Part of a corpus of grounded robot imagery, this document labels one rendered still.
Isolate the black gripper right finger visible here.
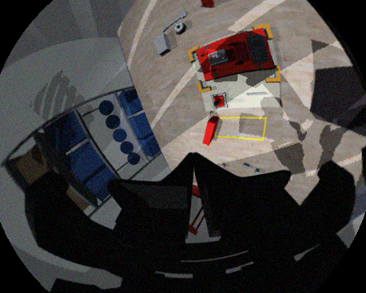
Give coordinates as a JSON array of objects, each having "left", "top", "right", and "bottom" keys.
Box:
[{"left": 193, "top": 152, "right": 291, "bottom": 238}]

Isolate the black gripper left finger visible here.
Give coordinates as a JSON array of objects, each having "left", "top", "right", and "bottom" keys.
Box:
[{"left": 107, "top": 152, "right": 194, "bottom": 238}]

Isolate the black toy tyre with grey hub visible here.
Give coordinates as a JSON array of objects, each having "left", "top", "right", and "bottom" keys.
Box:
[{"left": 173, "top": 22, "right": 185, "bottom": 33}]

